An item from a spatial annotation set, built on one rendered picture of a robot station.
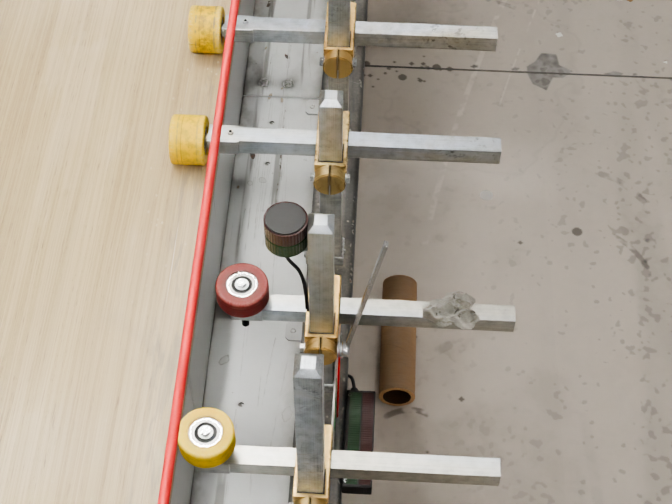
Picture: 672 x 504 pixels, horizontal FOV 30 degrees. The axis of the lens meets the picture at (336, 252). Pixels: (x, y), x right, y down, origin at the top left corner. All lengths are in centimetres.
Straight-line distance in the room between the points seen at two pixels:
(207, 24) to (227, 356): 56
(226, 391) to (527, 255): 116
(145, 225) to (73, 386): 30
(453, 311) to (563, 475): 94
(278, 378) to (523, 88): 152
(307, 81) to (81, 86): 55
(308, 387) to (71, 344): 48
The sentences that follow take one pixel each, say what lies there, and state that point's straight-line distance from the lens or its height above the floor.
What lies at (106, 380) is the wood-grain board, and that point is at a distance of 183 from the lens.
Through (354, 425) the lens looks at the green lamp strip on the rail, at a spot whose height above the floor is 70.
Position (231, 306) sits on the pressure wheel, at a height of 90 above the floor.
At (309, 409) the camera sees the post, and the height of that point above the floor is 109.
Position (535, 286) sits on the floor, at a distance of 302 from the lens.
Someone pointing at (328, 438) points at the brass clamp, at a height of 85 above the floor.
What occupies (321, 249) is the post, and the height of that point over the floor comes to 108.
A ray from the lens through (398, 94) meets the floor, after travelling 337.
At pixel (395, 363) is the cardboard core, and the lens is 277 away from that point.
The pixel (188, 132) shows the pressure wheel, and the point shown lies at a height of 98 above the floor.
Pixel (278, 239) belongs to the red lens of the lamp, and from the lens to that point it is 167.
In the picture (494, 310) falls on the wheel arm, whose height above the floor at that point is 86.
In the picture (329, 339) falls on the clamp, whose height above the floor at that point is 87.
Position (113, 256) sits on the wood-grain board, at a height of 90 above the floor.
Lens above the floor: 246
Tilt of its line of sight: 54 degrees down
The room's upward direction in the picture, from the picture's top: straight up
